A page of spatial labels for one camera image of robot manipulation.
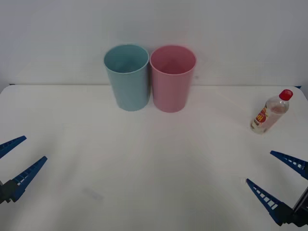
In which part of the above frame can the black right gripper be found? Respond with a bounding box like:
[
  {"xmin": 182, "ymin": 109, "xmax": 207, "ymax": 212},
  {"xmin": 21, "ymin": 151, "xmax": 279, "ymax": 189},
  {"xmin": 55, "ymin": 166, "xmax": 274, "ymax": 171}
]
[{"xmin": 245, "ymin": 150, "xmax": 308, "ymax": 228}]

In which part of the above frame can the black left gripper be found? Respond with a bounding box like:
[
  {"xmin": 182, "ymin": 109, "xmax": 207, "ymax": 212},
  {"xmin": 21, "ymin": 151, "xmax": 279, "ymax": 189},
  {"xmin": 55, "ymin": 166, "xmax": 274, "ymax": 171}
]
[{"xmin": 0, "ymin": 135, "xmax": 48, "ymax": 205}]

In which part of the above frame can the clear bottle with red cap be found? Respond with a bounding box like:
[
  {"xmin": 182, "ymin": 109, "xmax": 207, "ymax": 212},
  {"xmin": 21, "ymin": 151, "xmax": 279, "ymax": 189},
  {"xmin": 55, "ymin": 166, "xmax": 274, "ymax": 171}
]
[{"xmin": 249, "ymin": 89, "xmax": 294, "ymax": 135}]

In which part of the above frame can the pale blue plastic bin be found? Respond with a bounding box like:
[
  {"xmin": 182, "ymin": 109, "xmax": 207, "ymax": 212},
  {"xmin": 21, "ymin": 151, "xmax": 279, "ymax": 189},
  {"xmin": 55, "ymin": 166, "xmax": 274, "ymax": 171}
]
[{"xmin": 103, "ymin": 44, "xmax": 149, "ymax": 112}]

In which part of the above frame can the pink plastic bin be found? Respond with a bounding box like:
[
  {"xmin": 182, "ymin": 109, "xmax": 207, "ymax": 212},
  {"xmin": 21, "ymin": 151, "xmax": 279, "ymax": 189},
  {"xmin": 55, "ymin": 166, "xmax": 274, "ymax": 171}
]
[{"xmin": 149, "ymin": 45, "xmax": 197, "ymax": 113}]

